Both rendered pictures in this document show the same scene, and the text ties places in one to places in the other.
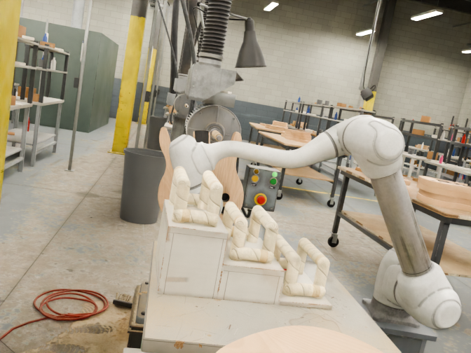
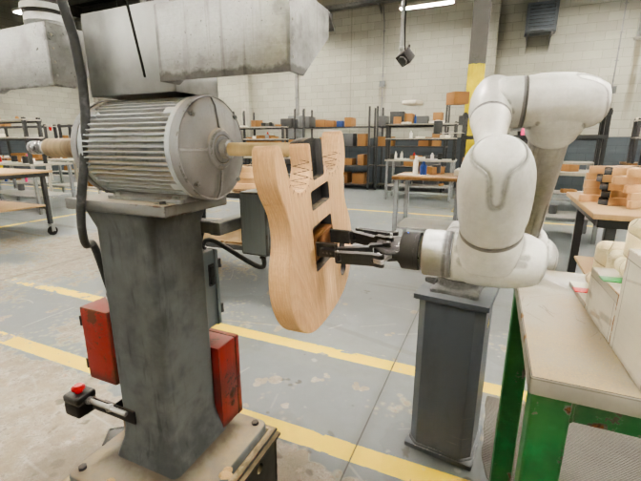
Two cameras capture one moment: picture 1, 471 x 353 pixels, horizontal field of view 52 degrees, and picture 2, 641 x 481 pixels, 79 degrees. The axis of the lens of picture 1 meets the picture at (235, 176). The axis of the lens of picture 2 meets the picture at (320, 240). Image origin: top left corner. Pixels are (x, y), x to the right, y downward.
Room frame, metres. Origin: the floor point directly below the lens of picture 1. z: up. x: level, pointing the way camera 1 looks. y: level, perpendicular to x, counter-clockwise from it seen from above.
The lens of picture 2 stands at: (1.47, 0.82, 1.27)
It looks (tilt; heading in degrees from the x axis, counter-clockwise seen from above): 14 degrees down; 303
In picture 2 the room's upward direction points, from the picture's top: straight up
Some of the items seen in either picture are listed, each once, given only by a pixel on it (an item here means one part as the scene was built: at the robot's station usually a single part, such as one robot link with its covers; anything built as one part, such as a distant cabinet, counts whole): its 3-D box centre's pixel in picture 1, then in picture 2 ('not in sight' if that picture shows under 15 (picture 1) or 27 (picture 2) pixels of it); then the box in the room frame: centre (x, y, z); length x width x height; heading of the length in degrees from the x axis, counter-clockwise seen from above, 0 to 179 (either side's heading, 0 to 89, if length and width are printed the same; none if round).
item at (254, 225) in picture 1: (254, 225); (634, 251); (1.36, -0.08, 1.07); 0.03 x 0.03 x 0.09
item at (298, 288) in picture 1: (305, 289); not in sight; (1.21, -0.24, 0.96); 0.11 x 0.03 x 0.03; 103
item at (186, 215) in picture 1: (195, 216); not in sight; (1.14, 0.08, 1.12); 0.11 x 0.03 x 0.03; 103
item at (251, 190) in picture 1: (251, 190); (245, 228); (2.36, -0.09, 0.99); 0.24 x 0.21 x 0.26; 9
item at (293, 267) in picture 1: (291, 277); not in sight; (1.21, -0.19, 0.99); 0.03 x 0.03 x 0.09
